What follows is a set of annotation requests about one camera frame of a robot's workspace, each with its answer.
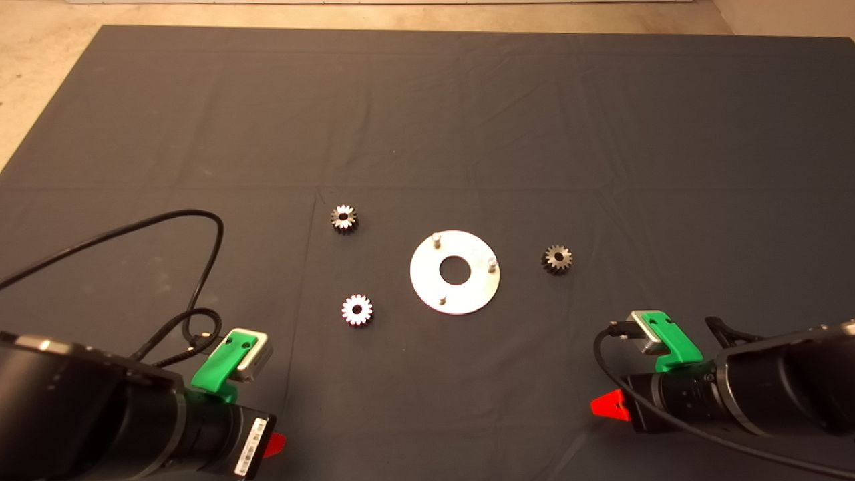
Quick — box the silver camera box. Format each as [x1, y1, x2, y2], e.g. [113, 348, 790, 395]
[631, 310, 669, 355]
[235, 329, 274, 383]

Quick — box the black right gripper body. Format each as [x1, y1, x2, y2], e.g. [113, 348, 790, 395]
[625, 361, 729, 434]

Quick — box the small steel planetary gear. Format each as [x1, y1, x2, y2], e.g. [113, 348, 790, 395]
[330, 204, 359, 234]
[540, 245, 573, 275]
[341, 294, 374, 327]

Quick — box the left silver camera box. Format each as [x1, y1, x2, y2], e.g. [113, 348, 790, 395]
[235, 329, 274, 383]

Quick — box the left black camera cable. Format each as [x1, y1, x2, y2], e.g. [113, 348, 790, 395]
[0, 210, 225, 369]

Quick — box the right black camera cable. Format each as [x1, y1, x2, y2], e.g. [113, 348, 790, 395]
[593, 321, 855, 479]

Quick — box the round metal carrier plate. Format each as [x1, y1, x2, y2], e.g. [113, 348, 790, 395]
[410, 230, 501, 315]

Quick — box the black camera cable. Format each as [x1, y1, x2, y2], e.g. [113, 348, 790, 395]
[593, 321, 855, 479]
[0, 210, 225, 369]

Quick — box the right green camera mount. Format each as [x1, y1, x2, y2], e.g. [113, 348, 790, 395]
[647, 311, 704, 373]

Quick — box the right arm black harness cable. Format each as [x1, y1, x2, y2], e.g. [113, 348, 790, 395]
[705, 316, 765, 348]

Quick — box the left green camera mount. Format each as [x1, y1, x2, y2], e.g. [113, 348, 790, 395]
[191, 328, 259, 404]

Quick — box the dark grey table cloth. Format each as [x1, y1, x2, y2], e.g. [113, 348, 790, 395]
[0, 25, 855, 481]

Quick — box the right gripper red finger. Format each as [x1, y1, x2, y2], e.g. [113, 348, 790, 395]
[590, 390, 631, 422]

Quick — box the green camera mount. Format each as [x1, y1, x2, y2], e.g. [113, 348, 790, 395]
[647, 311, 704, 373]
[191, 328, 259, 404]

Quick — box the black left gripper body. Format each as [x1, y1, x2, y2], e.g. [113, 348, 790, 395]
[150, 393, 278, 481]

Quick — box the right silver camera box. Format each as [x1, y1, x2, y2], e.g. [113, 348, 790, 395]
[631, 310, 669, 355]

